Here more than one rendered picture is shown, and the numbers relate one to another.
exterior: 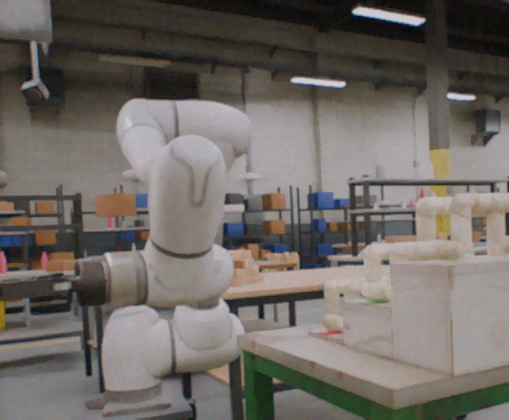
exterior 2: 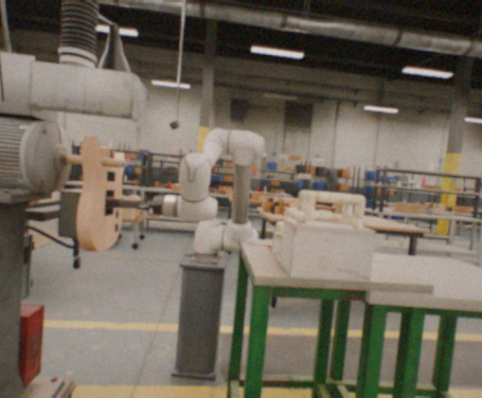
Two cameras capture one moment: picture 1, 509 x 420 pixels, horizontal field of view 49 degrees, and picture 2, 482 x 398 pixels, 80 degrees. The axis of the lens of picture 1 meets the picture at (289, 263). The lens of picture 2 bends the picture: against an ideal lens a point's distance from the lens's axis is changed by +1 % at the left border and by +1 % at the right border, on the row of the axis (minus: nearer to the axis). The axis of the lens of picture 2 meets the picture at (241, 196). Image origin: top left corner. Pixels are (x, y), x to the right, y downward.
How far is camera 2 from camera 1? 0.43 m
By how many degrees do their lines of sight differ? 22
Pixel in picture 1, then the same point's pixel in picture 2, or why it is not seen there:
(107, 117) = (264, 123)
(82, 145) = not seen: hidden behind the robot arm
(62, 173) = not seen: hidden behind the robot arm
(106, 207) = not seen: hidden behind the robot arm
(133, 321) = (207, 224)
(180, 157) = (186, 162)
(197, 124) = (237, 141)
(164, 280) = (183, 209)
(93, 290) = (156, 208)
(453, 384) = (290, 281)
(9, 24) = (117, 113)
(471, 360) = (302, 272)
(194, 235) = (191, 193)
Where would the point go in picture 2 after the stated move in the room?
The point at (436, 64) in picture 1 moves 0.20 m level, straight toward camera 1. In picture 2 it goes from (459, 100) to (459, 99)
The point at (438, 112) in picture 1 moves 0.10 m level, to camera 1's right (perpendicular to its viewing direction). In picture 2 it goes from (455, 130) to (460, 130)
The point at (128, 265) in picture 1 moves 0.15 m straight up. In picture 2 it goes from (170, 201) to (173, 162)
